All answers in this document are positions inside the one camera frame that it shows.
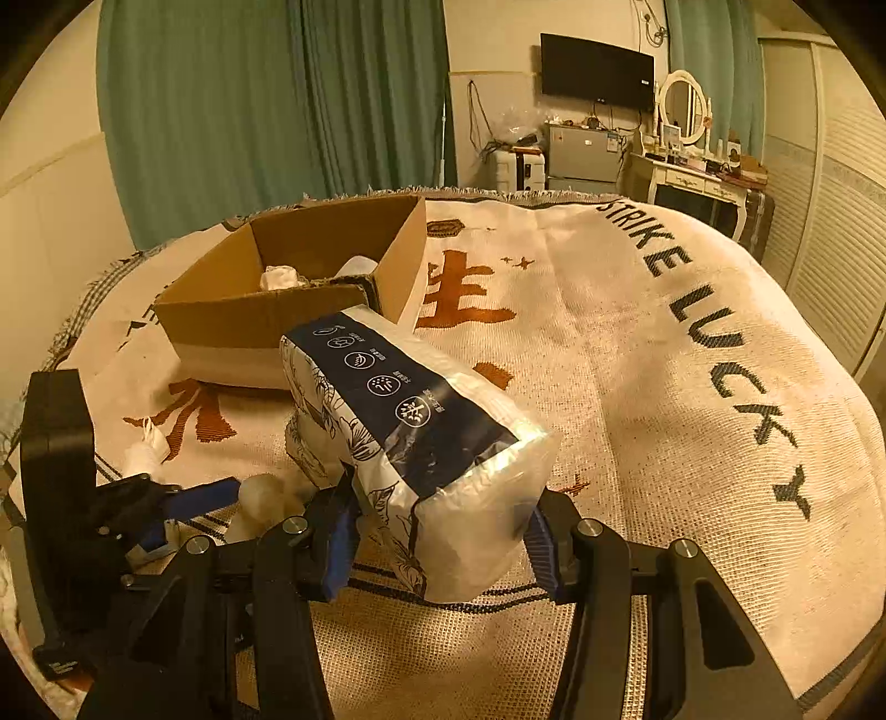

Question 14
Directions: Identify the green curtain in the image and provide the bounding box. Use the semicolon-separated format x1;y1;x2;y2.
663;0;766;167
97;0;459;240

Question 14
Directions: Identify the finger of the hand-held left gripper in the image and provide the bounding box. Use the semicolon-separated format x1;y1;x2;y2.
97;474;240;531
114;518;191;565

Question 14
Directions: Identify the white louvered wardrobe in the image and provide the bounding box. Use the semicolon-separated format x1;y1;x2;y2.
758;33;886;378

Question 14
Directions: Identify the printed cream blanket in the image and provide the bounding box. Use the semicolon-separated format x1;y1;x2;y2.
0;186;886;720

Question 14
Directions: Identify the brown cardboard box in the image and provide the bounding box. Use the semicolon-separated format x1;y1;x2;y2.
153;194;428;392

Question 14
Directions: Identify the small white soft toy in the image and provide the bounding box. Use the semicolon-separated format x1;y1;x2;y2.
123;421;171;480

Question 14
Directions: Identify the clear plastic bag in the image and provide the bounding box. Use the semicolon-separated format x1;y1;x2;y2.
494;105;545;145

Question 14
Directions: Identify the blue white tissue pack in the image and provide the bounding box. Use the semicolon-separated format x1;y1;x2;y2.
279;306;560;603

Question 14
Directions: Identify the black hanging cable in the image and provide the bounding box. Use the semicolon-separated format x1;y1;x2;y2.
465;78;498;159

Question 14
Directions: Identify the black wall television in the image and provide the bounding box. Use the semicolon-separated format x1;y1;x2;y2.
540;32;656;112

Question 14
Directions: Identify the grey mini fridge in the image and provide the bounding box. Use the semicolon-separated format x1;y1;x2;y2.
543;121;630;185

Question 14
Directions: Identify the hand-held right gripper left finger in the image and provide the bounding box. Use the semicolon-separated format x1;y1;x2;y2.
76;469;365;720

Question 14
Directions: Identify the white oval vanity mirror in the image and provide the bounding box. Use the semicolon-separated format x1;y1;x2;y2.
655;69;714;148

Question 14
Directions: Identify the white cotton wad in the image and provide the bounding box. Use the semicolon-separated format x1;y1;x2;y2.
225;474;314;544

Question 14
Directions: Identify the white crumpled soft wad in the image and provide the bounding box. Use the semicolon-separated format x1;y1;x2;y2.
259;263;303;292

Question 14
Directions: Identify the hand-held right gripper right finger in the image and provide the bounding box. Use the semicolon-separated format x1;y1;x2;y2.
522;488;805;720

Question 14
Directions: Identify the white dressing table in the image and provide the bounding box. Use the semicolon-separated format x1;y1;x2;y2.
621;148;769;240

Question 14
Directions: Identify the white suitcase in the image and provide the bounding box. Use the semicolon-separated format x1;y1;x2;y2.
494;147;549;192

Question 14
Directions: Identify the brown trunk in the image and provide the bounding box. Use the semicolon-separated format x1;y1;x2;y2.
732;187;777;263

